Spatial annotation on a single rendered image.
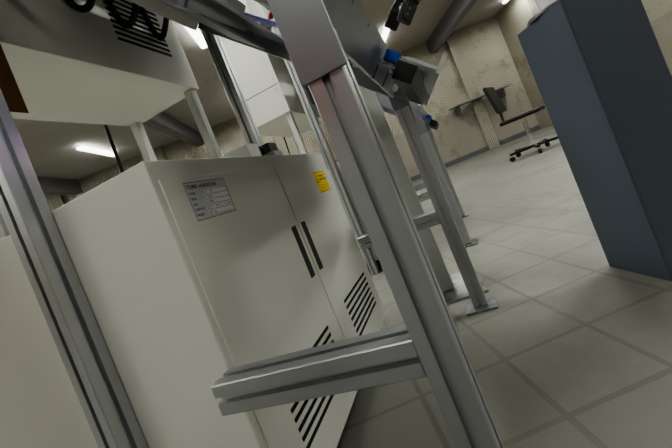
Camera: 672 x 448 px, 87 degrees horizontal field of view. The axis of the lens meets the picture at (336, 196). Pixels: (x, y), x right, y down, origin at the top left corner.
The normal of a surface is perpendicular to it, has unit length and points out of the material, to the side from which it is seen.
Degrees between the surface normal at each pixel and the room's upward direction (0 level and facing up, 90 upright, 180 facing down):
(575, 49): 90
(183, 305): 90
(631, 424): 0
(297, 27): 90
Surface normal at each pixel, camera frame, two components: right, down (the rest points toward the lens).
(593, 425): -0.38, -0.93
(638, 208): -0.92, 0.38
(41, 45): 0.88, -0.36
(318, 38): -0.30, 0.13
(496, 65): 0.04, 0.00
